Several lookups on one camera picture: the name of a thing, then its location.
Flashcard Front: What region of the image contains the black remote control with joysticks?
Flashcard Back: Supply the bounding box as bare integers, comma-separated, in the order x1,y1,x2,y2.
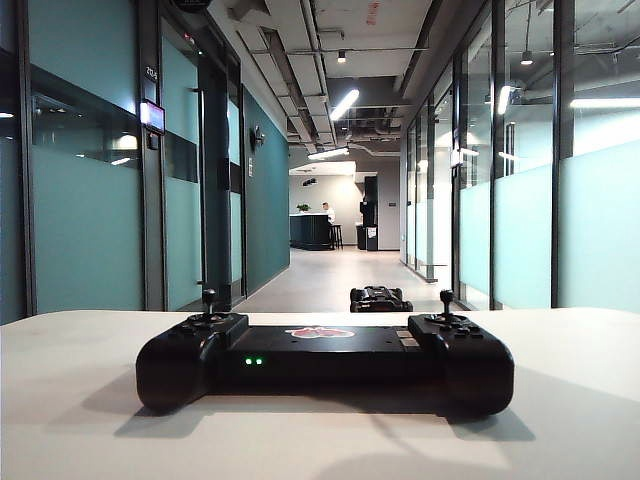
135,288,516,417

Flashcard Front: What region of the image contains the wall room display panel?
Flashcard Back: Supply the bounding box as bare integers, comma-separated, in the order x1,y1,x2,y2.
139,100,167,134

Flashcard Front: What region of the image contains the tall black machine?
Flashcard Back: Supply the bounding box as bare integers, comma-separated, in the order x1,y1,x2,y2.
360,175,380,227

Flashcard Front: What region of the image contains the black trash bin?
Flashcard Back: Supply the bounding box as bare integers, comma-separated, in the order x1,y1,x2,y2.
356,224,380,252

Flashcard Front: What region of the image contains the long vertical door handle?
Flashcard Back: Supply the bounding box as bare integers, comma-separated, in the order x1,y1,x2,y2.
189,87,207,286

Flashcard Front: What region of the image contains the black quadruped robot dog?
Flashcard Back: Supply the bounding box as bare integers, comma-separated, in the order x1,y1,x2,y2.
349,285,414,314

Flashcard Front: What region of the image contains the dark bar counter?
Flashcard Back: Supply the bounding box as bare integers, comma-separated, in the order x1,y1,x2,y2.
289,213,333,251

